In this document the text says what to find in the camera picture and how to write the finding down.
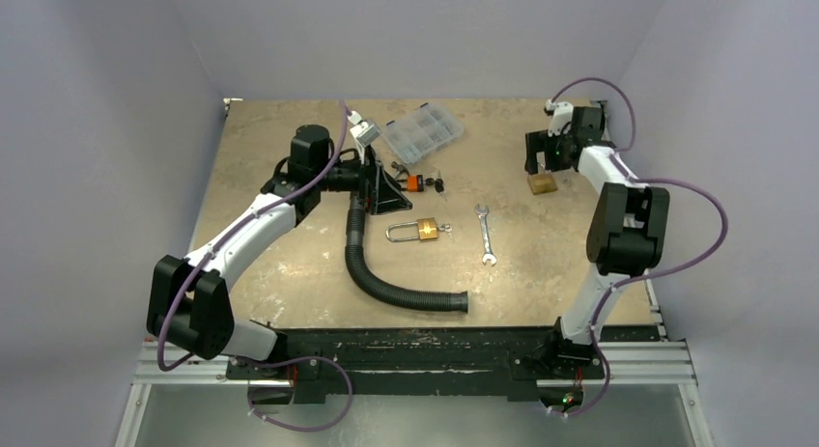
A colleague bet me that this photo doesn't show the black keys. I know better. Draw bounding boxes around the black keys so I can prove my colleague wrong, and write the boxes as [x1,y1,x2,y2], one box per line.
[425,170,447,201]

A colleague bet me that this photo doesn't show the orange padlock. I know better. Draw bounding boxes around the orange padlock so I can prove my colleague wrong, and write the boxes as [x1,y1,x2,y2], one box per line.
[402,175,427,193]

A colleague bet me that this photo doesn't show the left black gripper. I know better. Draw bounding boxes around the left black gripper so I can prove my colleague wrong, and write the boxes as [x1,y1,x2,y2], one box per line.
[315,144,411,214]

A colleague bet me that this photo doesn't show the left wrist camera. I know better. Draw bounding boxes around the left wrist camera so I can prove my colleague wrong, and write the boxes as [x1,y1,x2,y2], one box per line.
[348,110,381,163]

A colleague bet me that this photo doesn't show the aluminium frame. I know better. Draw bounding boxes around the aluminium frame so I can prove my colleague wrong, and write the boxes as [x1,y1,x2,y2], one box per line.
[115,341,715,446]

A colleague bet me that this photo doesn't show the silver wrench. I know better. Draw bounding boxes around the silver wrench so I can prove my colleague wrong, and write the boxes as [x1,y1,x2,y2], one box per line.
[475,205,497,266]

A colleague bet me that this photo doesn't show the brass padlock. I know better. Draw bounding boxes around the brass padlock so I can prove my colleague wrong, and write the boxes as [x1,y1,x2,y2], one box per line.
[526,172,558,195]
[384,217,453,243]

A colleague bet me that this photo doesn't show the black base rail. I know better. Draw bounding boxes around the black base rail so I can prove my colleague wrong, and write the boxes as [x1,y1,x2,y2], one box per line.
[228,326,605,404]

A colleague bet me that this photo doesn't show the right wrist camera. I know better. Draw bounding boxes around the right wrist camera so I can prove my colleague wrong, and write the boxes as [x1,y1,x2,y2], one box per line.
[544,99,574,137]

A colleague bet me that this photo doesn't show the clear plastic organizer box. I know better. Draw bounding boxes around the clear plastic organizer box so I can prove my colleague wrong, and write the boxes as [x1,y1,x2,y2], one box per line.
[382,101,465,164]

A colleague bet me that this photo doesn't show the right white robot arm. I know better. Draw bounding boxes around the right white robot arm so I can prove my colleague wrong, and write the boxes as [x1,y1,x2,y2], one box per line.
[524,99,670,377]

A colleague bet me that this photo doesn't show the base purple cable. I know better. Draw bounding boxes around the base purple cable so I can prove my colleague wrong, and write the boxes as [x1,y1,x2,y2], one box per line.
[540,360,617,421]
[245,356,353,433]

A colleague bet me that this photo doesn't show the black corrugated hose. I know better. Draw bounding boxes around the black corrugated hose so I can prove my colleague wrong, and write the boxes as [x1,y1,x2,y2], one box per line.
[344,194,470,315]

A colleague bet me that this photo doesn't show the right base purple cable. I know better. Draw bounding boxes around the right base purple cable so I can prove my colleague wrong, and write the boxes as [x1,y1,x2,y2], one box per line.
[540,360,617,421]

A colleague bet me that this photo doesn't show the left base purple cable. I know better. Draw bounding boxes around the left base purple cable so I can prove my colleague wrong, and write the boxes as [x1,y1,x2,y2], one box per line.
[245,356,353,433]

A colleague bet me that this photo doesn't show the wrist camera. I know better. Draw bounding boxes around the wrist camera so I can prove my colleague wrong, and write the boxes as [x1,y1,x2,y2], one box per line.
[348,110,381,163]
[544,99,574,137]

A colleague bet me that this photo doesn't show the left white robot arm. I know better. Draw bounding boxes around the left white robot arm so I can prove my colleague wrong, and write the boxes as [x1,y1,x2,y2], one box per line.
[147,120,411,378]

